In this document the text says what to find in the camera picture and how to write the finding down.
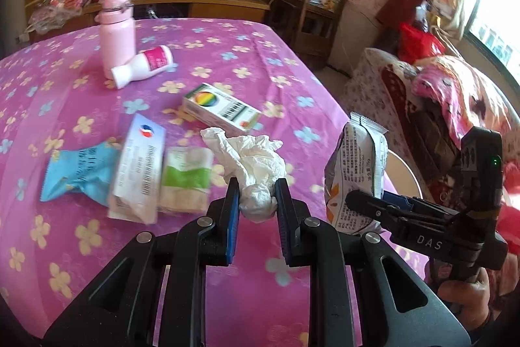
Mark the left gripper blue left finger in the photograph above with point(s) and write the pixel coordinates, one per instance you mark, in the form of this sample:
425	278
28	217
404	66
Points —
232	212

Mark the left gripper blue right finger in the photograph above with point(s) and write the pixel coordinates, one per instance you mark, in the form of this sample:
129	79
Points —
285	204

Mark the white tissue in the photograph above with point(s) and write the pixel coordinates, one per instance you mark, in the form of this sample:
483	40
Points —
254	161

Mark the white printed snack bag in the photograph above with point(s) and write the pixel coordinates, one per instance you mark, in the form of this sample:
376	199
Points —
357	162

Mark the white round trash bin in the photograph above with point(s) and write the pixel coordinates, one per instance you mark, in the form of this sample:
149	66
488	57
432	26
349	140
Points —
402	176

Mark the right hand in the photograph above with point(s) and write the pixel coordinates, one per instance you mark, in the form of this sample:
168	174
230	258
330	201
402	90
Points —
473	299

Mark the green beige snack pack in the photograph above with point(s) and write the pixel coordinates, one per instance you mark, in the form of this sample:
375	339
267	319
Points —
186	180

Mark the dark brown clothing pile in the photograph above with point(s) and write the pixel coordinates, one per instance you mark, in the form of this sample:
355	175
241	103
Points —
432	148

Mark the white wet wipes pack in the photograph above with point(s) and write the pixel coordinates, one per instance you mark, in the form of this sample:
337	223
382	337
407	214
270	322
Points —
135	189

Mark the white box rainbow logo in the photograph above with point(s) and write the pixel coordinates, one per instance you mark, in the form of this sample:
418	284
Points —
215	108

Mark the floral covered sofa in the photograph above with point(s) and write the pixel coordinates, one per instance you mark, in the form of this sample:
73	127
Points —
379	89

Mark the pink patterned blanket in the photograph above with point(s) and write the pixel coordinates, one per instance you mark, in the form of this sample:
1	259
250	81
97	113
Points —
468	98

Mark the light blue snack wrapper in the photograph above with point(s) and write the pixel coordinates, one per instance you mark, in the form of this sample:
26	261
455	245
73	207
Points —
87	171

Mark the white bottle pink label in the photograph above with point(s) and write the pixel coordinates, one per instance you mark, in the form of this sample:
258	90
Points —
143	66

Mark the red plastic bag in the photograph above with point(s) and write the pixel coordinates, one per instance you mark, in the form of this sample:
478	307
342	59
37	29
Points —
415	44

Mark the wooden shelf rack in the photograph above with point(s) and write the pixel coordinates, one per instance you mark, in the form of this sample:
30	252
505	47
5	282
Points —
308	27

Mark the pink thermos bottle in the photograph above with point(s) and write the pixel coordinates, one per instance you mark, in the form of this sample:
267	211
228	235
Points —
117	34

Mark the wooden sideboard cabinet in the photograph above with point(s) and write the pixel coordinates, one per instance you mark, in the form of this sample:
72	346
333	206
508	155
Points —
252	10

